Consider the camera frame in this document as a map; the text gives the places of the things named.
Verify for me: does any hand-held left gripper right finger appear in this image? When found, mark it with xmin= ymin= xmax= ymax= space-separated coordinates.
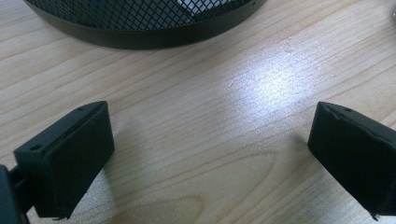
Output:
xmin=307 ymin=101 xmax=396 ymax=222

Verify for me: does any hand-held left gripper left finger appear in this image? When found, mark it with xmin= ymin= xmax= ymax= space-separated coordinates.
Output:
xmin=13 ymin=100 xmax=115 ymax=220

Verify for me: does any black mesh basket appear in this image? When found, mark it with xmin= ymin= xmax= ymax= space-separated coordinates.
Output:
xmin=22 ymin=0 xmax=268 ymax=50

